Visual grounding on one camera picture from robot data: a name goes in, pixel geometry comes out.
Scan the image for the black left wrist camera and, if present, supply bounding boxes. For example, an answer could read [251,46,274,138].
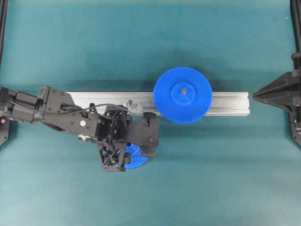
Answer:
[121,113,159,157]

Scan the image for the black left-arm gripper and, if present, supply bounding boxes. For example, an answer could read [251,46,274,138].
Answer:
[96,105,132,172]

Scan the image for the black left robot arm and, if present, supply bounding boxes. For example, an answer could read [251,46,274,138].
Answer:
[0,87,132,172]

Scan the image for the aluminium extrusion rail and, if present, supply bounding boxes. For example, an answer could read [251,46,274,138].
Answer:
[69,92,250,116]

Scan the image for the small blue gear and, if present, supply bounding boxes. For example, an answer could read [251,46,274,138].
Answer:
[125,143,149,169]

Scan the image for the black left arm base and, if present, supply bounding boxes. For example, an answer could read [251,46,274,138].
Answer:
[0,116,11,146]

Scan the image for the black frame post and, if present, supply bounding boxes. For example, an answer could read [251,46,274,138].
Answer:
[290,0,301,52]
[0,0,8,59]

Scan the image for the black camera cable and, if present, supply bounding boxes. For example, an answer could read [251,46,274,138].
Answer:
[7,100,151,127]

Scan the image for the large blue gear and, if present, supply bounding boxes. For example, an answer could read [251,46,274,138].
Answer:
[153,67,213,124]

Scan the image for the black right frame post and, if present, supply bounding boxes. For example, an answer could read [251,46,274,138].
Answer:
[290,0,301,52]

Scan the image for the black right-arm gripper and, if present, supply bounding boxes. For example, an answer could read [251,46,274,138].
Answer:
[253,53,301,148]

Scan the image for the black left frame post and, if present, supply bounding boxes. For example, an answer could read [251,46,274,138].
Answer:
[0,0,8,59]

